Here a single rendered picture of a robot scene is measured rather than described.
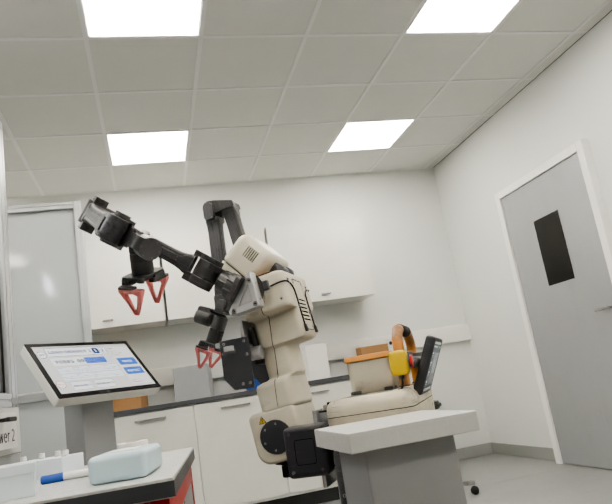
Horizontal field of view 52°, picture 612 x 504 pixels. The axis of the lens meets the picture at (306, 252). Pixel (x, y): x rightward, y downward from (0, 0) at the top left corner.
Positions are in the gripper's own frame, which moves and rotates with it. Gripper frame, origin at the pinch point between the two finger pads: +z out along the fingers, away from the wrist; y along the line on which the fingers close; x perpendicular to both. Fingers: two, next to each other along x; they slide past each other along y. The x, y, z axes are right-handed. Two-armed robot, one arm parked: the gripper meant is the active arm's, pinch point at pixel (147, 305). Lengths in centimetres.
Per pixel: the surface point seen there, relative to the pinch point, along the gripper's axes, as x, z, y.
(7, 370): 67, 32, 15
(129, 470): -33, 5, -59
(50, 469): -1.1, 20.8, -42.8
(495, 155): -74, 7, 414
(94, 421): 70, 74, 56
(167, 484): -42, 4, -62
